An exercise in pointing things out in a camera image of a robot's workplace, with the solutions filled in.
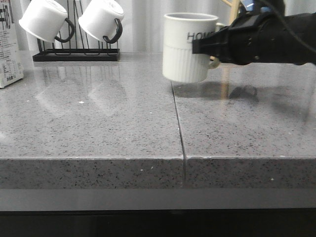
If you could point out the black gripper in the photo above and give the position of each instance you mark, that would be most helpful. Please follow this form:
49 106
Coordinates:
262 39

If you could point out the cream HOME mug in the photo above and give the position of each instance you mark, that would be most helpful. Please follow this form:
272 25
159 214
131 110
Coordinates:
180 29

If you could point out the white milk carton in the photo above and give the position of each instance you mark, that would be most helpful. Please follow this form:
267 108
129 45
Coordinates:
11 69

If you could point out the wooden mug tree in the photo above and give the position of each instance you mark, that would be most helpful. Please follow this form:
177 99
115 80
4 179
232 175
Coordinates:
234 5

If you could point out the blue mug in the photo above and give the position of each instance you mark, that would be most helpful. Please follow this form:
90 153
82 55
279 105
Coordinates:
255 5

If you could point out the white mug right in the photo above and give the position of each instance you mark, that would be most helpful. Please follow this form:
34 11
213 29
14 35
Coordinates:
102 20

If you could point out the white mug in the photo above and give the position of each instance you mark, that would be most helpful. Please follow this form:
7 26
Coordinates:
44 20
102 20

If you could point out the white mug left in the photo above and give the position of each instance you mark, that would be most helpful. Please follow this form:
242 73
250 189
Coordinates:
44 20

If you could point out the black wire mug rack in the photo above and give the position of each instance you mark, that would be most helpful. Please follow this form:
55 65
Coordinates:
81 47

